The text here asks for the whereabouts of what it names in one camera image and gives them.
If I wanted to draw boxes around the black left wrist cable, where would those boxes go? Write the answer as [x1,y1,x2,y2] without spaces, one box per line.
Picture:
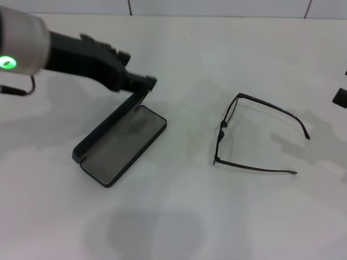
[0,75,37,96]

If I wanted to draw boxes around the black glasses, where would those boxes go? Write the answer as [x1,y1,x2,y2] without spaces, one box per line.
[213,92,311,176]

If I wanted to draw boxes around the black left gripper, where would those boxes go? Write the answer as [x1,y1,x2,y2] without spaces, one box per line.
[44,30,158,93]

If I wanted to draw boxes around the black glasses case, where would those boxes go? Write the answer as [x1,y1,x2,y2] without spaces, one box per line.
[71,90,168,189]

